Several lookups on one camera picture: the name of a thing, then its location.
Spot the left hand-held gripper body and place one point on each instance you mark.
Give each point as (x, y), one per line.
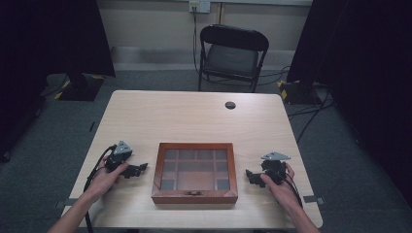
(118, 156)

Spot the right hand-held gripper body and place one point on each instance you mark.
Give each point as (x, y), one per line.
(274, 168)

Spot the person's left hand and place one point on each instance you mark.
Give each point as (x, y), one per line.
(104, 180)

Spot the person's right hand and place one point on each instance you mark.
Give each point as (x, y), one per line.
(283, 192)

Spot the grey tape strip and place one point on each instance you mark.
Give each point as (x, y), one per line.
(67, 202)
(313, 199)

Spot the wooden box with glass lid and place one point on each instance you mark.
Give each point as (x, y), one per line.
(195, 173)

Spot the black stand base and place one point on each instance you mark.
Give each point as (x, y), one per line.
(81, 89)
(299, 93)

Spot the black folding chair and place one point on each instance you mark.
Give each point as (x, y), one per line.
(232, 58)

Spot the black curtain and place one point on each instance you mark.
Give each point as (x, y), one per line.
(48, 42)
(369, 71)

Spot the white wall socket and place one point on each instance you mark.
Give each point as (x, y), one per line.
(199, 6)

